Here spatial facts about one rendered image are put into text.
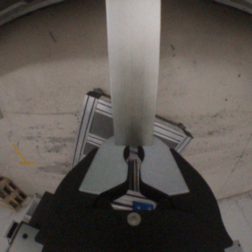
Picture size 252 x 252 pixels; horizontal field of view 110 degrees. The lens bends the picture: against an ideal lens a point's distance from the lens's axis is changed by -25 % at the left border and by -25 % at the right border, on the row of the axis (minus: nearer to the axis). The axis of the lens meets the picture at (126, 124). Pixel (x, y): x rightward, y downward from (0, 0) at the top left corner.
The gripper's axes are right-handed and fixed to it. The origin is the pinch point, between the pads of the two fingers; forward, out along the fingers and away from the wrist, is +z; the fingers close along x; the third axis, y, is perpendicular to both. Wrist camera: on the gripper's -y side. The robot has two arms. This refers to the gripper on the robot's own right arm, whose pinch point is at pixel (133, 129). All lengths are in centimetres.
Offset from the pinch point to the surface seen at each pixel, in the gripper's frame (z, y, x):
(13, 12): 66, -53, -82
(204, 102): 83, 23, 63
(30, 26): 82, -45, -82
